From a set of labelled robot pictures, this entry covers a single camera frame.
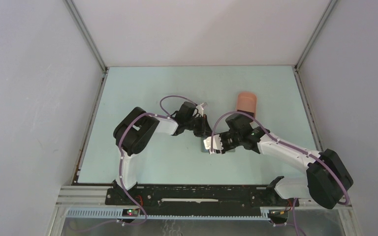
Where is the pink oval plastic tray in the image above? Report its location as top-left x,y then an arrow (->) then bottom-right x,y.
236,91 -> 257,118

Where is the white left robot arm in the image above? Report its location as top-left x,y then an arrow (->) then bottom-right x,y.
113,102 -> 212,205

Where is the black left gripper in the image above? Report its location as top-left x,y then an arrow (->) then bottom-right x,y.
185,115 -> 213,138

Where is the green leather card holder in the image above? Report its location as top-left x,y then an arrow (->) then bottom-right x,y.
201,141 -> 235,153

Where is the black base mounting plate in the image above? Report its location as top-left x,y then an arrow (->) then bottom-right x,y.
105,182 -> 293,217

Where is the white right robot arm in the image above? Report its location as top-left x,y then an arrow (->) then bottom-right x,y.
208,111 -> 354,209

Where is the aluminium frame rail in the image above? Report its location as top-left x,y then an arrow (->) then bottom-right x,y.
57,186 -> 353,220

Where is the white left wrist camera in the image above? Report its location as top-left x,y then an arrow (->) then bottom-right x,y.
196,102 -> 208,117

